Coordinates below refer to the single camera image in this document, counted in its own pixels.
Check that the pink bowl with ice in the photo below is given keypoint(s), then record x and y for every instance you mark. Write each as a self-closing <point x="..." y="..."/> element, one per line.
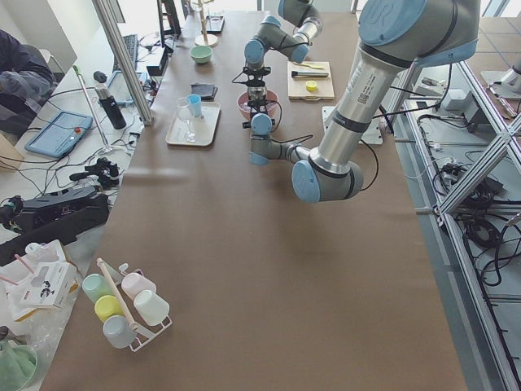
<point x="242" y="103"/>

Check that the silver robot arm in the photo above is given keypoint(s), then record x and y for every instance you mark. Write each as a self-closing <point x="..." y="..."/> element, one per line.
<point x="304" y="16"/>
<point x="393" y="35"/>

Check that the wooden cup tree stand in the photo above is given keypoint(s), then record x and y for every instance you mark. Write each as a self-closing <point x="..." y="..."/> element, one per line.
<point x="205" y="38"/>

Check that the light blue cup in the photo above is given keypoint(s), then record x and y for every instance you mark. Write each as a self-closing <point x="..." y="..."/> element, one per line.
<point x="194" y="104"/>

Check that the pink cup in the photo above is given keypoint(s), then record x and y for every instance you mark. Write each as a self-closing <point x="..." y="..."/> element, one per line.
<point x="134" y="283"/>

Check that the white cup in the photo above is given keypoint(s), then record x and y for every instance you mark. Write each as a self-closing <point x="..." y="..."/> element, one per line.
<point x="152" y="308"/>

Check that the mint green cup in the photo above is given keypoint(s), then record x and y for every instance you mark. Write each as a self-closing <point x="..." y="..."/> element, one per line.
<point x="95" y="286"/>

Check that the yellow cup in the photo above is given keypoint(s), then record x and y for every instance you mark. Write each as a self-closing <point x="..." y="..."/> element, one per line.
<point x="107" y="306"/>

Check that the grey blue cup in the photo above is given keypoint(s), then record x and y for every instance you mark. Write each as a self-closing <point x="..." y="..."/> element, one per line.
<point x="118" y="332"/>

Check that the yellow plastic knife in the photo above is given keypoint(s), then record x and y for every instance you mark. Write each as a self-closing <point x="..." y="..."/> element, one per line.
<point x="308" y="65"/>

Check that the dark grey folded cloth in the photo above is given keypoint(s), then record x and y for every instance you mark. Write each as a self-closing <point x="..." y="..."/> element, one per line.
<point x="205" y="91"/>

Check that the half lemon slice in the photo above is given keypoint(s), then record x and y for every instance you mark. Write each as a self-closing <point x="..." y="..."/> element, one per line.
<point x="311" y="85"/>

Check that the mint green bowl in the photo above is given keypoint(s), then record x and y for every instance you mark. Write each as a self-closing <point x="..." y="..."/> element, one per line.
<point x="201" y="54"/>

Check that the wooden cutting board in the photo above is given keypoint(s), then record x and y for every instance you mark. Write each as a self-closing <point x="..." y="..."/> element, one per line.
<point x="296" y="86"/>

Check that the black tray with glasses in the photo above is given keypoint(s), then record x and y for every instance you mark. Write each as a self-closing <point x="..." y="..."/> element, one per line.
<point x="214" y="24"/>

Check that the clear wine glass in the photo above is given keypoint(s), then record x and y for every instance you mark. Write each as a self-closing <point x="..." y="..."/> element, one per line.
<point x="184" y="115"/>

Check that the cream serving tray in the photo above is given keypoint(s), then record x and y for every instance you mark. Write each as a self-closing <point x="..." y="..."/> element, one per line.
<point x="204" y="128"/>

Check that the black keyboard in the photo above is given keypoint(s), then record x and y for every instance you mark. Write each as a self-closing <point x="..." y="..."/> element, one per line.
<point x="132" y="44"/>

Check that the blue teach pendant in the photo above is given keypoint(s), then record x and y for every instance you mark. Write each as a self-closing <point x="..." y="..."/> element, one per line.
<point x="116" y="85"/>
<point x="59" y="136"/>

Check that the black thermos bottle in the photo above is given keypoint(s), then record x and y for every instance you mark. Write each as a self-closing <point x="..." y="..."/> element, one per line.
<point x="110" y="106"/>

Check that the seated person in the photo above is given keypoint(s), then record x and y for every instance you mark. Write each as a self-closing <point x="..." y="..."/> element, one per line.
<point x="26" y="84"/>

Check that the aluminium frame post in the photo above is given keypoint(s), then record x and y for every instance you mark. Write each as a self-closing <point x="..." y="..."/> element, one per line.
<point x="116" y="42"/>

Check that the white wire cup rack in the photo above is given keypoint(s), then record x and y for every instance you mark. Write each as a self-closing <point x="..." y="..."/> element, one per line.
<point x="145" y="333"/>

